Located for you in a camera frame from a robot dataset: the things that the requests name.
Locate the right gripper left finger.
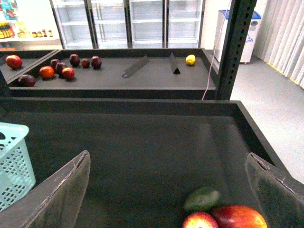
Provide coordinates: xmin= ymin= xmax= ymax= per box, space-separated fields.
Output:
xmin=0 ymin=151 xmax=91 ymax=228

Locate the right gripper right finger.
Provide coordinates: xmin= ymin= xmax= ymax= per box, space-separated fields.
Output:
xmin=245 ymin=153 xmax=304 ymax=228

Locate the light blue plastic basket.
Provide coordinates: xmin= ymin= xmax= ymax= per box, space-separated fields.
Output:
xmin=0 ymin=123 xmax=36 ymax=211

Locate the red yellow apple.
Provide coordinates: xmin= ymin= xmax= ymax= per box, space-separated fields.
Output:
xmin=182 ymin=211 xmax=218 ymax=228

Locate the red apple on shelf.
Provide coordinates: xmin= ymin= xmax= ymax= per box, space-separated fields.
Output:
xmin=62 ymin=67 xmax=75 ymax=80

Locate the red apple far left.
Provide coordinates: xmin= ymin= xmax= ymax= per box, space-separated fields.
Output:
xmin=6 ymin=55 xmax=23 ymax=70

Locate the red orange mango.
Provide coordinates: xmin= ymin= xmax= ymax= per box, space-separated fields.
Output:
xmin=211 ymin=205 xmax=268 ymax=228

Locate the green avocado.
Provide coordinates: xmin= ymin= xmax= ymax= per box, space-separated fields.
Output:
xmin=183 ymin=186 xmax=221 ymax=211

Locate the lower black display tray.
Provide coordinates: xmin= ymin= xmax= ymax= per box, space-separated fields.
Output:
xmin=0 ymin=97 xmax=286 ymax=228

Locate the black display tray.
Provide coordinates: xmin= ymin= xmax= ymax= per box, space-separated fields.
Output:
xmin=0 ymin=97 xmax=286 ymax=228
xmin=0 ymin=50 xmax=57 ymax=84
xmin=7 ymin=48 xmax=217 ymax=100

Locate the dark purple fruit front left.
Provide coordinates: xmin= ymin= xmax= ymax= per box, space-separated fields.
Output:
xmin=18 ymin=75 xmax=37 ymax=87

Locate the orange red fruit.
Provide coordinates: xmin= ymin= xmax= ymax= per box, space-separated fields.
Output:
xmin=39 ymin=66 xmax=55 ymax=79

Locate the dark plum left back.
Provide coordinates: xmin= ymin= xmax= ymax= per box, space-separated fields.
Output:
xmin=50 ymin=58 xmax=60 ymax=70

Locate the small dark red fruit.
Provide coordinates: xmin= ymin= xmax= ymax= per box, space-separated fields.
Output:
xmin=81 ymin=58 xmax=90 ymax=68

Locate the dark red fruit tall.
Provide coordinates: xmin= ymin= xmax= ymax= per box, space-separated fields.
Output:
xmin=69 ymin=54 xmax=80 ymax=67

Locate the white chest freezer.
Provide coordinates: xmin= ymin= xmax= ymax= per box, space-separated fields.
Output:
xmin=214 ymin=9 xmax=262 ymax=64

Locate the dark red fruit right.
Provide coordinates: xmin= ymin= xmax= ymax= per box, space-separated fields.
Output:
xmin=91 ymin=56 xmax=102 ymax=69

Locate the left black display tray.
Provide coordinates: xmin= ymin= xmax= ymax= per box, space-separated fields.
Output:
xmin=0 ymin=50 xmax=57 ymax=84

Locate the white curtain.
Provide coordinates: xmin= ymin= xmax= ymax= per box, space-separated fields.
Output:
xmin=254 ymin=0 xmax=304 ymax=88

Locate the triangular black divider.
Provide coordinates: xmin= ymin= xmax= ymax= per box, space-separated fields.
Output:
xmin=169 ymin=52 xmax=181 ymax=75

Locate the yellow lemon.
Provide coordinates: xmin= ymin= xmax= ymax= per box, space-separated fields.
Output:
xmin=186 ymin=54 xmax=196 ymax=66

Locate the upper black display tray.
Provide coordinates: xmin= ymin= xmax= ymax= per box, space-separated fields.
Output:
xmin=7 ymin=48 xmax=217 ymax=100

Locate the flat black divider strip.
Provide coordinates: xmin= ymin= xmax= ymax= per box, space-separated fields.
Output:
xmin=122 ymin=55 xmax=149 ymax=78

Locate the glass door refrigerator row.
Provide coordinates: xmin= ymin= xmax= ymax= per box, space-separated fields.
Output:
xmin=50 ymin=0 xmax=205 ymax=49

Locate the white shelf with bottles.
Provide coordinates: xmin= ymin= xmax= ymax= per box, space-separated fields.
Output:
xmin=0 ymin=0 xmax=63 ymax=51

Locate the pink cable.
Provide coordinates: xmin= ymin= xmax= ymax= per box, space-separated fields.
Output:
xmin=201 ymin=0 xmax=232 ymax=101

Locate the black perforated shelf post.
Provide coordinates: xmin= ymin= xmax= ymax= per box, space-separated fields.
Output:
xmin=216 ymin=0 xmax=257 ymax=100

